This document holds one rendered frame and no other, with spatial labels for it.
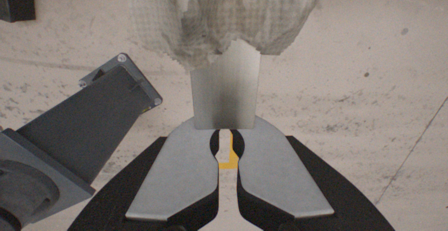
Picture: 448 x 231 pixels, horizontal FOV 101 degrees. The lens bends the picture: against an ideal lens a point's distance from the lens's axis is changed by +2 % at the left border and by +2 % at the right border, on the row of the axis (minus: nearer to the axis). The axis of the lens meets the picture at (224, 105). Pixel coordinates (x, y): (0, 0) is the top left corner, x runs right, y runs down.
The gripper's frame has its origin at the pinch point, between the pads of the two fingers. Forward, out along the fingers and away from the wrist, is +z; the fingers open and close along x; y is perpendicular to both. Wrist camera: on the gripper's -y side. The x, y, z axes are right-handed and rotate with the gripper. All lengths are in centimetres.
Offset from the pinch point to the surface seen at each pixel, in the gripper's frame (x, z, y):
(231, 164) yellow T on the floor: 8, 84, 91
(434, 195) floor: 175, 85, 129
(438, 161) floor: 157, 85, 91
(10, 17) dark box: -82, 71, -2
